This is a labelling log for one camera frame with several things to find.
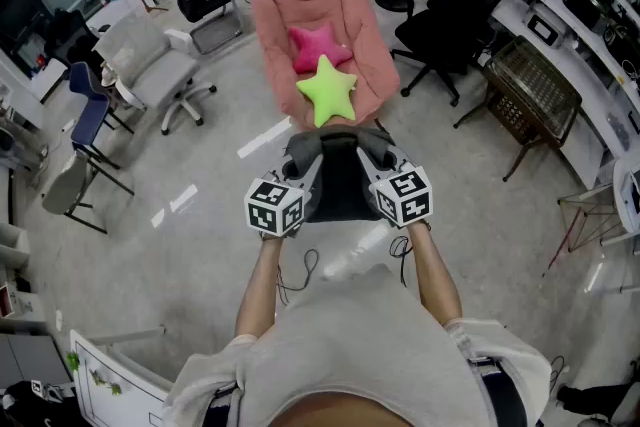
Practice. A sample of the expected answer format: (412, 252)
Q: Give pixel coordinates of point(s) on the blue chair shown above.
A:
(87, 105)

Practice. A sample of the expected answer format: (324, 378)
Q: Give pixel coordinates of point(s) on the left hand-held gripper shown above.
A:
(272, 207)

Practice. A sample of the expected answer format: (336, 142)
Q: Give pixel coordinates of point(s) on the white box appliance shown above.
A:
(545, 29)

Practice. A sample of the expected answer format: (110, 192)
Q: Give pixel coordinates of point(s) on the person's grey shirt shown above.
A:
(350, 340)

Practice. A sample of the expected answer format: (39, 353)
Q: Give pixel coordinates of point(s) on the black bag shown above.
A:
(600, 400)

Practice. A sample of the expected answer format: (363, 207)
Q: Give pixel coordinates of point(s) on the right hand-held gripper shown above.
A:
(402, 195)

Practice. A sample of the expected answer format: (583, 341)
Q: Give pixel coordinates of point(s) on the pink star pillow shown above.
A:
(315, 46)

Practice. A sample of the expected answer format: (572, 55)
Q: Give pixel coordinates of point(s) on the white shelving unit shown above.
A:
(590, 80)

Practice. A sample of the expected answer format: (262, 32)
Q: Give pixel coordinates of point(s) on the white drawing board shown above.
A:
(125, 395)

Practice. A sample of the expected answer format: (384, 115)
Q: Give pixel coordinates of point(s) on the black cantilever chair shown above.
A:
(205, 2)

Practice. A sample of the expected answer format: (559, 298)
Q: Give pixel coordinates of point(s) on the grey and black backpack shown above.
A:
(340, 185)

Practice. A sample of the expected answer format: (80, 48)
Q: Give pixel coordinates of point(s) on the green star pillow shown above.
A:
(330, 90)

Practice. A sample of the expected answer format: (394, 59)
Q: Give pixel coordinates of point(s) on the grey folding chair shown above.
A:
(65, 187)

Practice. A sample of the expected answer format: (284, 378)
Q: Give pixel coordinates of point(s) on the person's right forearm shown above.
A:
(435, 275)

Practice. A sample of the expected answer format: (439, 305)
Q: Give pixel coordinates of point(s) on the light grey office chair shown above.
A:
(150, 65)

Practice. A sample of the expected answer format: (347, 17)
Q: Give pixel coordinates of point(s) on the brown perforated metal chair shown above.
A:
(535, 85)

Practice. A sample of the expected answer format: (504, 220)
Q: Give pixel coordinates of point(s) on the person's left forearm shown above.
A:
(257, 285)

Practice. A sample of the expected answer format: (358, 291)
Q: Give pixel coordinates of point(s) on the white rounded device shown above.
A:
(625, 200)

